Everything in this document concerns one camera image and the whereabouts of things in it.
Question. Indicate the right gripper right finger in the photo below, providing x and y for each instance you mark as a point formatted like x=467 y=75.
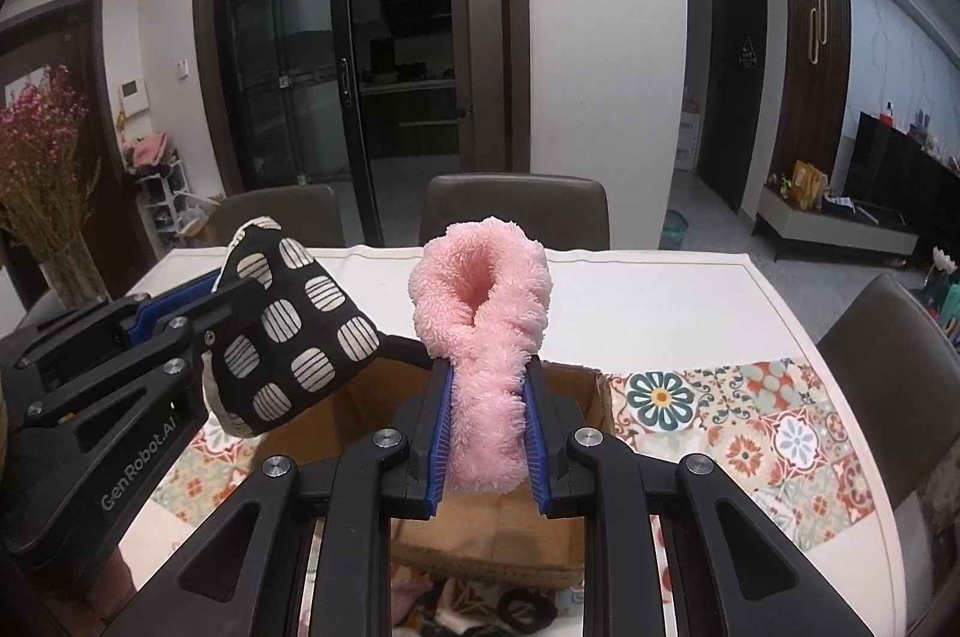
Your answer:
x=669 y=548

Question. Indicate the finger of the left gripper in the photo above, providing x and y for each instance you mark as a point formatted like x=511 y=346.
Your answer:
x=91 y=334
x=45 y=396

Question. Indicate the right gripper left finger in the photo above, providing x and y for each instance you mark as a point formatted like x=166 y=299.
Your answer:
x=305 y=549

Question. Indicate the black patterned silk scarf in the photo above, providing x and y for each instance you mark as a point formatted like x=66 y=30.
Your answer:
x=517 y=612

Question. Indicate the black white patterned pouch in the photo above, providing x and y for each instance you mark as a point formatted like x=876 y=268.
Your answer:
x=300 y=338

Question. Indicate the pink fluffy headband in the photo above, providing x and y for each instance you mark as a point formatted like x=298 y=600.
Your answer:
x=480 y=296

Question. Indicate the glass vase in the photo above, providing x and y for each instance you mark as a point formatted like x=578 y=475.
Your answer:
x=73 y=276

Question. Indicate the white shoe rack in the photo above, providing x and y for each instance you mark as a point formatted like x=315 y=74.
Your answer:
x=159 y=185

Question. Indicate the dried pink flowers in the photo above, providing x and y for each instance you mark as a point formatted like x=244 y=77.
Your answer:
x=46 y=195

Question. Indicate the brown cardboard box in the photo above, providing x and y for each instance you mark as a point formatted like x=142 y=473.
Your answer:
x=488 y=526

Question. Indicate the grey chair back left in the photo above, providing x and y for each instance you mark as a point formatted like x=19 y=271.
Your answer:
x=310 y=213

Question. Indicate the grey chair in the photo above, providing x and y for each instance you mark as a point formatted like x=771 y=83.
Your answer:
x=563 y=213
x=310 y=213
x=899 y=374

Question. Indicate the grey chair right side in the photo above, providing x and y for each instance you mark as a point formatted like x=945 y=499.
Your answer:
x=899 y=374

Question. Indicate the low tv cabinet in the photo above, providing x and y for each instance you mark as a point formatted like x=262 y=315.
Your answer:
x=795 y=234

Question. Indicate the glass sliding door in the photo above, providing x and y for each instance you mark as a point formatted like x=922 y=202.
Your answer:
x=369 y=98

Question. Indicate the grey chair back centre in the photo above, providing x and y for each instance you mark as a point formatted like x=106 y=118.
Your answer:
x=563 y=213

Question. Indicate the black television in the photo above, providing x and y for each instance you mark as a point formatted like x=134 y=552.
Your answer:
x=891 y=170

